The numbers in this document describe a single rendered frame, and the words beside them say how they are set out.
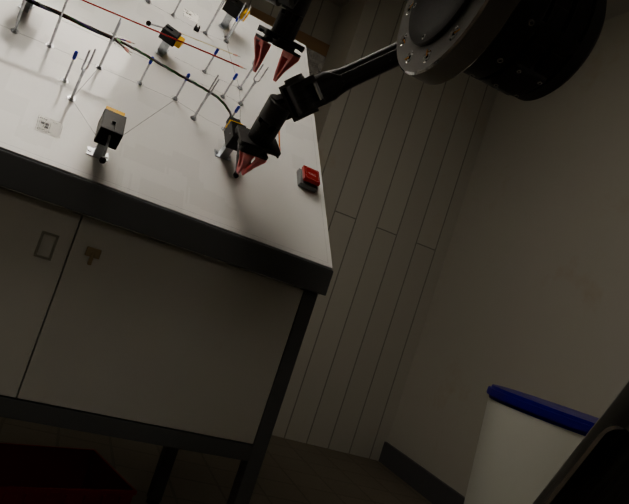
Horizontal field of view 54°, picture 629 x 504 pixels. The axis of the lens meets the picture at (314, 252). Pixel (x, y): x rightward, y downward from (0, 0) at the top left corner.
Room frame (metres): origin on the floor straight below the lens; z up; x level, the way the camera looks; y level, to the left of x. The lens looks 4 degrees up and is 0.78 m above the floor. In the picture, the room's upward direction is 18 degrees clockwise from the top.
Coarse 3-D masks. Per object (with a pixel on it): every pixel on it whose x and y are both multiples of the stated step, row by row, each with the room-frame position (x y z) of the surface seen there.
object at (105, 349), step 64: (128, 256) 1.35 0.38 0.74; (192, 256) 1.41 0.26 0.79; (64, 320) 1.31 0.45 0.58; (128, 320) 1.37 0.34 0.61; (192, 320) 1.44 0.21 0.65; (256, 320) 1.51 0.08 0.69; (64, 384) 1.33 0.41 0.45; (128, 384) 1.39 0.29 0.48; (192, 384) 1.46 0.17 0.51; (256, 384) 1.53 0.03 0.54
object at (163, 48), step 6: (150, 24) 1.60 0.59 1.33; (168, 24) 1.60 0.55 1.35; (162, 30) 1.59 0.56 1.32; (168, 30) 1.59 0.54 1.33; (174, 30) 1.60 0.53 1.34; (162, 36) 1.60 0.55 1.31; (174, 36) 1.59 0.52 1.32; (162, 42) 1.62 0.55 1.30; (168, 42) 1.60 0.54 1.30; (174, 42) 1.60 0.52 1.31; (162, 48) 1.65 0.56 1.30; (162, 54) 1.64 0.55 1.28
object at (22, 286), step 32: (0, 192) 1.23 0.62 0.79; (0, 224) 1.23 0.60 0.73; (32, 224) 1.26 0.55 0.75; (64, 224) 1.29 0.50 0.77; (0, 256) 1.24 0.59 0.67; (32, 256) 1.27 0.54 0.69; (64, 256) 1.29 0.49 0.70; (0, 288) 1.25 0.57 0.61; (32, 288) 1.28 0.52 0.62; (0, 320) 1.26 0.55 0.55; (32, 320) 1.29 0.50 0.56; (0, 352) 1.27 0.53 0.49; (0, 384) 1.28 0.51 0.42
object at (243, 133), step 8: (256, 120) 1.35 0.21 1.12; (240, 128) 1.38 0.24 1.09; (256, 128) 1.35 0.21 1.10; (264, 128) 1.34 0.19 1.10; (272, 128) 1.35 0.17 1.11; (280, 128) 1.36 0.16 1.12; (240, 136) 1.35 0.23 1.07; (248, 136) 1.37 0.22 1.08; (256, 136) 1.35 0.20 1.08; (264, 136) 1.35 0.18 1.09; (272, 136) 1.36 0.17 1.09; (240, 144) 1.35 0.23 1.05; (248, 144) 1.35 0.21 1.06; (256, 144) 1.36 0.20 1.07; (264, 144) 1.37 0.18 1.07; (272, 144) 1.40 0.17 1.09; (264, 152) 1.38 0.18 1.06; (272, 152) 1.38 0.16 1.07; (280, 152) 1.40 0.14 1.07
